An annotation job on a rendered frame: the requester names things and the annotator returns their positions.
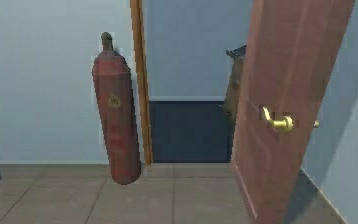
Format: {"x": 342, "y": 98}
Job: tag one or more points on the red gas cylinder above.
{"x": 117, "y": 113}

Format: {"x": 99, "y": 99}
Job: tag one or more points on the reddish brown room door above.
{"x": 280, "y": 100}

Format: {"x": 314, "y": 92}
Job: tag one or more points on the brown wooden door frame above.
{"x": 142, "y": 83}

